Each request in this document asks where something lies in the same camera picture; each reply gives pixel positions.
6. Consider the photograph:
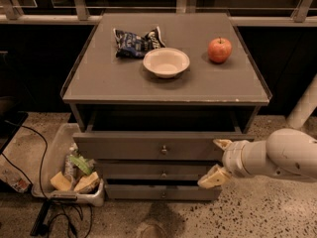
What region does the red apple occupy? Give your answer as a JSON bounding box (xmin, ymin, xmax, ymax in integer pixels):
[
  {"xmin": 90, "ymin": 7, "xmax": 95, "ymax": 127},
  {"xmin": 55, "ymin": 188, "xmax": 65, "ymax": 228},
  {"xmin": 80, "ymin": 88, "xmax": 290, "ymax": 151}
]
[{"xmin": 207, "ymin": 38, "xmax": 232, "ymax": 63}]

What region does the black floor stand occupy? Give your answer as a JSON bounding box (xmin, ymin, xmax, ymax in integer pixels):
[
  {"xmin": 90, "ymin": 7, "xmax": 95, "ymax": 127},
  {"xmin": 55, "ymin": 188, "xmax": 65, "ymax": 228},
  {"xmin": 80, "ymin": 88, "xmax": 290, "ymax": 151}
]
[{"xmin": 30, "ymin": 199, "xmax": 52, "ymax": 237}]

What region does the grey drawer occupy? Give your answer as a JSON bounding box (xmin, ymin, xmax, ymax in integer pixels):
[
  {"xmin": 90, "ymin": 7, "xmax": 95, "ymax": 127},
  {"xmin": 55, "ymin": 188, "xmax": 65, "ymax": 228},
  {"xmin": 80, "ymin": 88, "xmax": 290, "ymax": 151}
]
[
  {"xmin": 104, "ymin": 180, "xmax": 222, "ymax": 201},
  {"xmin": 95, "ymin": 160, "xmax": 216, "ymax": 180},
  {"xmin": 72, "ymin": 111, "xmax": 256, "ymax": 162}
]

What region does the green snack bag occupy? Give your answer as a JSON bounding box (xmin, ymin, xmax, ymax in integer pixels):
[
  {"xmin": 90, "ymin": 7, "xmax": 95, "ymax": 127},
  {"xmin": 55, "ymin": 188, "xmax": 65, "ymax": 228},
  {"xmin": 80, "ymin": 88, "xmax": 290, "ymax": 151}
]
[{"xmin": 69, "ymin": 155, "xmax": 94, "ymax": 176}]

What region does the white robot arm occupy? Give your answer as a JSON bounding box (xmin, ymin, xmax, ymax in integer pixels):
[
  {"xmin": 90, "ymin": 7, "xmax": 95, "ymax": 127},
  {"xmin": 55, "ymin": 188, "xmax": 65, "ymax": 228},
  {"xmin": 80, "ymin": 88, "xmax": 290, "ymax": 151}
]
[{"xmin": 197, "ymin": 75, "xmax": 317, "ymax": 188}]

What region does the plastic bottle in bin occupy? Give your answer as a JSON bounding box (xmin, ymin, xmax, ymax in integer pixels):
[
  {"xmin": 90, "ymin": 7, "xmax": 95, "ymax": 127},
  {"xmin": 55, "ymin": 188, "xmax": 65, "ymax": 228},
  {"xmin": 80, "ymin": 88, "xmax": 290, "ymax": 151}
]
[{"xmin": 64, "ymin": 143, "xmax": 78, "ymax": 180}]

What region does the blue chip bag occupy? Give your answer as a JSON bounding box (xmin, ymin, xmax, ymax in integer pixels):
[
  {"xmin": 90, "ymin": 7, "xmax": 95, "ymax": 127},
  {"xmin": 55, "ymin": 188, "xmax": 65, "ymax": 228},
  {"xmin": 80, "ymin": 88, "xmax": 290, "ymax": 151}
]
[{"xmin": 113, "ymin": 27, "xmax": 165, "ymax": 59}]

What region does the grey drawer cabinet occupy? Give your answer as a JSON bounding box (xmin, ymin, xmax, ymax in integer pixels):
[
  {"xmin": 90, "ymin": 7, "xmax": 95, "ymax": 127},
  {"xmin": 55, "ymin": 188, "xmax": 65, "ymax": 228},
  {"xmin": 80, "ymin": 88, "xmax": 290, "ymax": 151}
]
[{"xmin": 59, "ymin": 12, "xmax": 272, "ymax": 201}]

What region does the grey top drawer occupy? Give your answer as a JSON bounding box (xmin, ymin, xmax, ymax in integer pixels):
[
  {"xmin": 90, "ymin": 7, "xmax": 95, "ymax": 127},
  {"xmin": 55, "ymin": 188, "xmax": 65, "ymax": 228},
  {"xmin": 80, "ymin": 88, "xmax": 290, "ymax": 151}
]
[{"xmin": 72, "ymin": 111, "xmax": 256, "ymax": 162}]

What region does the metal railing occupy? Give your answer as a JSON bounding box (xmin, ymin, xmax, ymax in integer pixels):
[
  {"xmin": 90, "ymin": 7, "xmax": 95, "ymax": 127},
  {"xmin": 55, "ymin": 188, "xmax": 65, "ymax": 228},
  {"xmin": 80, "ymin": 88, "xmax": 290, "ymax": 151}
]
[{"xmin": 0, "ymin": 0, "xmax": 317, "ymax": 27}]

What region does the grey middle drawer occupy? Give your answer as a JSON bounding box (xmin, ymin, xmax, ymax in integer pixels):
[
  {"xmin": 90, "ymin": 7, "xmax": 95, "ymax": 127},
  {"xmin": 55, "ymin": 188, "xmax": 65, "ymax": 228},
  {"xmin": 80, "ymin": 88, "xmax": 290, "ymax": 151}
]
[{"xmin": 95, "ymin": 160, "xmax": 216, "ymax": 180}]

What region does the yellow sponge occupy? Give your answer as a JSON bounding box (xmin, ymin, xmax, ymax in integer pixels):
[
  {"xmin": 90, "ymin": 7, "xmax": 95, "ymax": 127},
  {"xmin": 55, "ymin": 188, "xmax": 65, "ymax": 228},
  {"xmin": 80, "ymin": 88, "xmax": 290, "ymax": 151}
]
[
  {"xmin": 74, "ymin": 172, "xmax": 100, "ymax": 194},
  {"xmin": 51, "ymin": 172, "xmax": 73, "ymax": 191}
]

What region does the grey bottom drawer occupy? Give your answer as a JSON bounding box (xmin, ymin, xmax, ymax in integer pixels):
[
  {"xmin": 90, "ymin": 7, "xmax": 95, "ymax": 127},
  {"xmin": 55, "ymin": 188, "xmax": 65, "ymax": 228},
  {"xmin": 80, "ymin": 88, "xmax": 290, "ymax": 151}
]
[{"xmin": 104, "ymin": 180, "xmax": 222, "ymax": 201}]

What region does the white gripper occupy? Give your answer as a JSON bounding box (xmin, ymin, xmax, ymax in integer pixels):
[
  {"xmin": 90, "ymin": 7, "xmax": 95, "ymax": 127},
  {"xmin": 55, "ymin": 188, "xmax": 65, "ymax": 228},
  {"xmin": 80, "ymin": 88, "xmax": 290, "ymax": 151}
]
[{"xmin": 197, "ymin": 139, "xmax": 266, "ymax": 188}]

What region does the black cable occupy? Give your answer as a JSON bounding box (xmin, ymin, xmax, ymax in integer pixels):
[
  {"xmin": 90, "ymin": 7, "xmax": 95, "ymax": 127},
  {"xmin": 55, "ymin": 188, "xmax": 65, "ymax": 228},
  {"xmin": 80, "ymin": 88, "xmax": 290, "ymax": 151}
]
[{"xmin": 0, "ymin": 119, "xmax": 50, "ymax": 200}]

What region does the white bowl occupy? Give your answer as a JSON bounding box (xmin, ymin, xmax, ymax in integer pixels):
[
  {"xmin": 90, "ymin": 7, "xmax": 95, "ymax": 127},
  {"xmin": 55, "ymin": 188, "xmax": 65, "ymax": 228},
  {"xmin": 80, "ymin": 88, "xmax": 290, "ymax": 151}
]
[{"xmin": 143, "ymin": 48, "xmax": 190, "ymax": 78}]

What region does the clear plastic bin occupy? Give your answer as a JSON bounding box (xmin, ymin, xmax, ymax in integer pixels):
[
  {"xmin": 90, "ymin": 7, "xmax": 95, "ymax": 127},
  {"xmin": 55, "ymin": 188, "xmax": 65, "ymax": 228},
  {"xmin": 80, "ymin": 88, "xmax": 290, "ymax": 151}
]
[{"xmin": 32, "ymin": 123, "xmax": 105, "ymax": 207}]

